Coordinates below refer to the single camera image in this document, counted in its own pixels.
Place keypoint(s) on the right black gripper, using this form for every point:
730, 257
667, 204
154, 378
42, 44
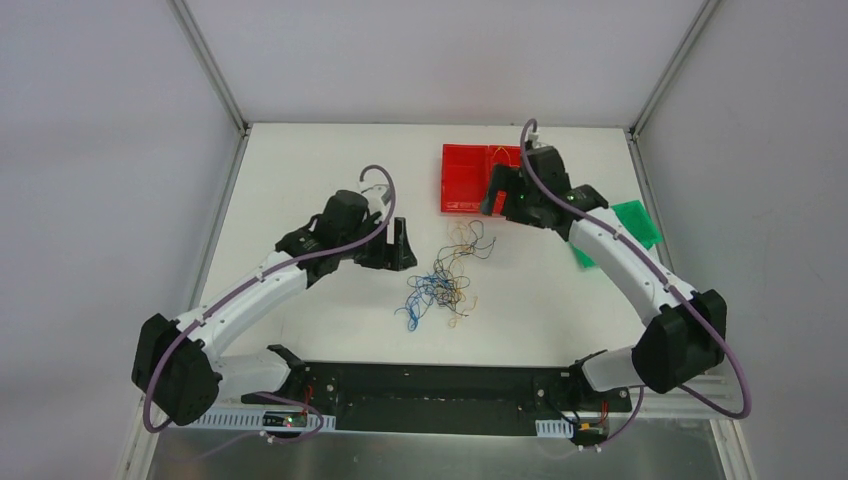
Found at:
506, 204

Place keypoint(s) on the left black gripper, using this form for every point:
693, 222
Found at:
382, 250

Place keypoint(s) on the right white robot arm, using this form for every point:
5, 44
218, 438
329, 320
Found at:
682, 325

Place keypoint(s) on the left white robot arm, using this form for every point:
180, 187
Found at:
180, 364

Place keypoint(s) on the right red bin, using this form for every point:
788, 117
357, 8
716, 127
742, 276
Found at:
509, 156

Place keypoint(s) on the red bin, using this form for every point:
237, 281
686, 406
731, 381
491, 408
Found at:
463, 178
509, 156

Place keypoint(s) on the left red bin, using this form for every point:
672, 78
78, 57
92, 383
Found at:
463, 178

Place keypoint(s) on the green plastic bin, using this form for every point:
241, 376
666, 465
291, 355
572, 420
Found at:
636, 219

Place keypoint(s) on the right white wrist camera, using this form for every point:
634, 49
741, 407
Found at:
533, 141

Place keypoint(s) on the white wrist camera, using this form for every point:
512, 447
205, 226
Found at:
378, 198
533, 141

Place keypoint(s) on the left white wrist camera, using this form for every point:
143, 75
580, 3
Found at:
378, 198

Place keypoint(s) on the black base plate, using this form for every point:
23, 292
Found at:
439, 399

